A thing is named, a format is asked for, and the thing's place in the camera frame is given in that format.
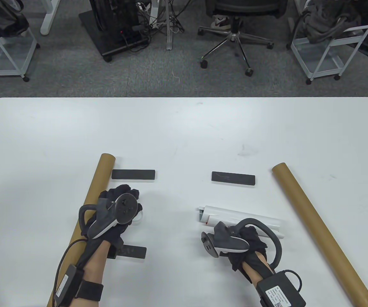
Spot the person's left hand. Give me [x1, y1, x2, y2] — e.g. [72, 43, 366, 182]
[82, 184, 143, 259]

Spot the person's right hand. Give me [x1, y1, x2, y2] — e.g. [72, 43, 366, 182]
[227, 225, 273, 284]

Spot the brown cardboard mailing tube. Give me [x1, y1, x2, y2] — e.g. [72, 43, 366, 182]
[271, 162, 368, 307]
[46, 153, 116, 307]

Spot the colourful cartoon panel poster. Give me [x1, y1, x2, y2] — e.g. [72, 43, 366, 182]
[198, 205, 285, 239]

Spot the person's left forearm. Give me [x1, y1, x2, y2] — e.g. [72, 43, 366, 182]
[75, 240, 111, 307]

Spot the person's right forearm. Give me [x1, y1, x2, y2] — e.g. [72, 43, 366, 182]
[242, 252, 269, 307]

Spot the grey and white hand controller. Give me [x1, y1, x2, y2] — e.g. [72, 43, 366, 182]
[78, 193, 138, 239]
[201, 218, 282, 266]

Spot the black wrist sensor box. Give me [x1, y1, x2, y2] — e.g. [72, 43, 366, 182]
[256, 270, 307, 307]
[54, 264, 84, 304]

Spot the black wheeled computer stand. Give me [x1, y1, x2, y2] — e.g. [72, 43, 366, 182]
[78, 0, 151, 62]

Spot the white wheeled cart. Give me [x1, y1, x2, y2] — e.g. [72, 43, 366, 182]
[0, 0, 40, 83]
[290, 0, 368, 84]

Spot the white power strip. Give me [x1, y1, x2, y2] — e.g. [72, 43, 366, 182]
[149, 6, 165, 29]

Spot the white desk leg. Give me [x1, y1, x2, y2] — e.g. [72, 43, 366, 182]
[40, 0, 61, 35]

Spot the black office chair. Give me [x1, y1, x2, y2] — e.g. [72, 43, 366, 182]
[198, 0, 288, 76]

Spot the black bag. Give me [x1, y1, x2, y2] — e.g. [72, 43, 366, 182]
[0, 0, 29, 37]

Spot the grey bag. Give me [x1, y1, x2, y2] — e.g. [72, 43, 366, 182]
[302, 0, 364, 43]

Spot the black glove cable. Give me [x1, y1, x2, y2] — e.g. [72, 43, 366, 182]
[283, 270, 303, 292]
[53, 238, 88, 307]

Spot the black wrist strap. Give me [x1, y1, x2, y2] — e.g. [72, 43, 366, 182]
[75, 280, 104, 302]

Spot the white upright post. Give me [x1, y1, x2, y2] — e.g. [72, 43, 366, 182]
[166, 0, 174, 51]

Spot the bundle of black cables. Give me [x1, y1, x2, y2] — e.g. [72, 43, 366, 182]
[136, 0, 191, 34]

